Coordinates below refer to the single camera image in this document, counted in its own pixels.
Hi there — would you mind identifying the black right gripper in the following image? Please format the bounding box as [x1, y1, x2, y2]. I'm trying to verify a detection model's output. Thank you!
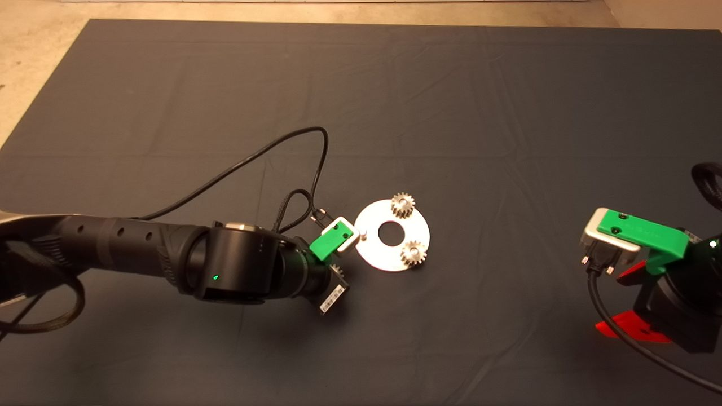
[595, 260, 722, 355]

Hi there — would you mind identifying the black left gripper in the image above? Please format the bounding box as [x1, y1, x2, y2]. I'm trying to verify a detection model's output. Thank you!
[279, 237, 351, 316]

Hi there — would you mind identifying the round metal carrier plate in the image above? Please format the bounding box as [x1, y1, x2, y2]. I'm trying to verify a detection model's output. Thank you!
[355, 199, 430, 273]

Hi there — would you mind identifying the dark grey table cloth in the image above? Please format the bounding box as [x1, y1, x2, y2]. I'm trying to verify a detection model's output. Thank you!
[0, 19, 722, 406]

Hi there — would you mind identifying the green left camera mount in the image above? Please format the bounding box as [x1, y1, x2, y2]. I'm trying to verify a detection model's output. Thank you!
[309, 221, 355, 262]

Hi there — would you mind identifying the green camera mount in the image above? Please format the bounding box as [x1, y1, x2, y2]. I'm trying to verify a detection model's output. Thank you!
[598, 209, 690, 276]
[309, 221, 355, 262]

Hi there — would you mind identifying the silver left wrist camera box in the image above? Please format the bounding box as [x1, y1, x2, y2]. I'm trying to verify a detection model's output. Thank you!
[320, 217, 360, 255]

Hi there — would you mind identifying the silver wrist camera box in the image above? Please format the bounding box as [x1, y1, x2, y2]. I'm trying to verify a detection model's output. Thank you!
[320, 217, 360, 255]
[581, 208, 642, 272]

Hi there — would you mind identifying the green right camera mount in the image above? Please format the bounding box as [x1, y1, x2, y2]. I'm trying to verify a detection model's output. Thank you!
[598, 209, 690, 276]

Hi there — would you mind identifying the braided black left arm cable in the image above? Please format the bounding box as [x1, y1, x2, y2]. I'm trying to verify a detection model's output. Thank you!
[274, 189, 314, 233]

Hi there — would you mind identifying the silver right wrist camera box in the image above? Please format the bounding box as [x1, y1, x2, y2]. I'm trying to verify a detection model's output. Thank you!
[581, 208, 642, 272]

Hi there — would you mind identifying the smooth black left camera cable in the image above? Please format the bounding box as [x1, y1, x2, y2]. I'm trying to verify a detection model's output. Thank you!
[133, 126, 329, 224]

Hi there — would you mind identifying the thick braided left arm hose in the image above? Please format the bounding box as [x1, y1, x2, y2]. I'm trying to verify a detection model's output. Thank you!
[0, 240, 86, 334]

